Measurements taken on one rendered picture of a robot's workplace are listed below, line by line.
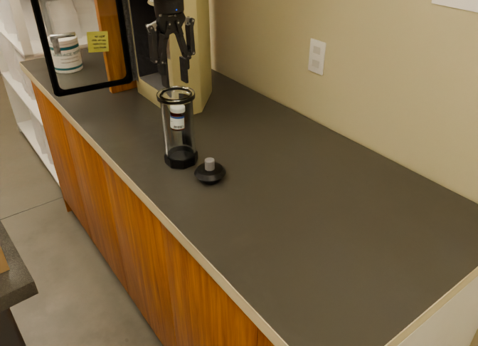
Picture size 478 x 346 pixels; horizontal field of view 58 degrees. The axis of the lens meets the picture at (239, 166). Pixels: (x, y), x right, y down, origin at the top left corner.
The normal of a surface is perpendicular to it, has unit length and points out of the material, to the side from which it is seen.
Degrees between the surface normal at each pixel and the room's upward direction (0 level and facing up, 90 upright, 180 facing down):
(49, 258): 0
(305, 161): 0
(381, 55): 90
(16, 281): 0
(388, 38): 90
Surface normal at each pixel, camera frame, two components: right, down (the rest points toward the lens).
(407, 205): 0.00, -0.84
